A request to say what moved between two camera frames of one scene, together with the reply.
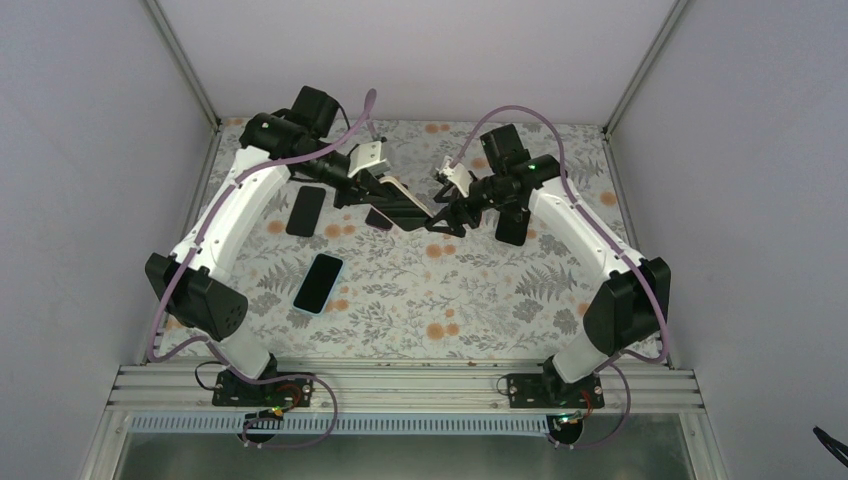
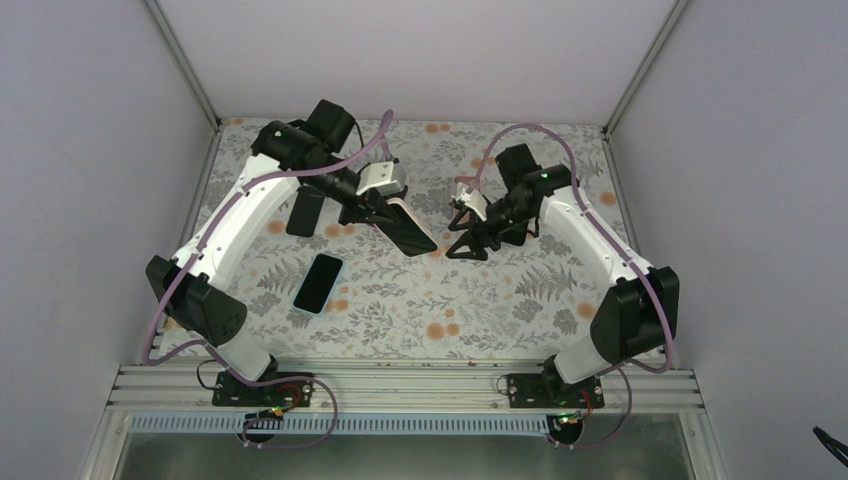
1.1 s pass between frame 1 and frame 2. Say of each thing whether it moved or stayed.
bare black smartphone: stayed
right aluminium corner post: stayed
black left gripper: moved
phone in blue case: stayed
